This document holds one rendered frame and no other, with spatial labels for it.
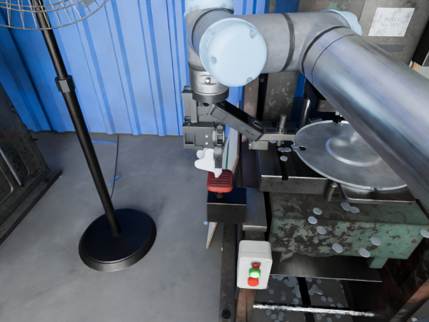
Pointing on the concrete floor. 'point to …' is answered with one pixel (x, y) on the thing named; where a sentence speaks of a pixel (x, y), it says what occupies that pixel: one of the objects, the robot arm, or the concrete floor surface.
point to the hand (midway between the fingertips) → (219, 172)
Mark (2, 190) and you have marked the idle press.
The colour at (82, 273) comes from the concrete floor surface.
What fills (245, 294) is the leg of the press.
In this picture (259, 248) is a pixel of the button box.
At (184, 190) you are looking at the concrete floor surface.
